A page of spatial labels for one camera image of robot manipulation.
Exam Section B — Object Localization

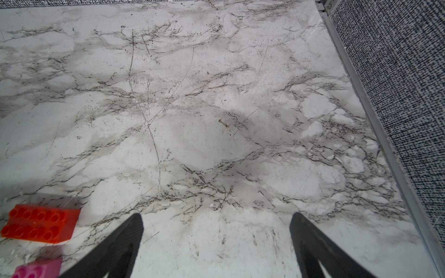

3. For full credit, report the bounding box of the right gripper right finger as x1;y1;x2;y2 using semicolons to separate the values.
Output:
289;213;374;278

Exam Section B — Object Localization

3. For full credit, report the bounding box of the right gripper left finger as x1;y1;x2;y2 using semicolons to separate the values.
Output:
60;213;144;278

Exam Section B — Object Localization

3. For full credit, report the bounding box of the pink small lego brick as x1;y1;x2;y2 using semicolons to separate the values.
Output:
12;258;63;278

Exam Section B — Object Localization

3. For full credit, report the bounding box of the red long lego brick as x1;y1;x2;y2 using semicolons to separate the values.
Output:
1;205;81;244

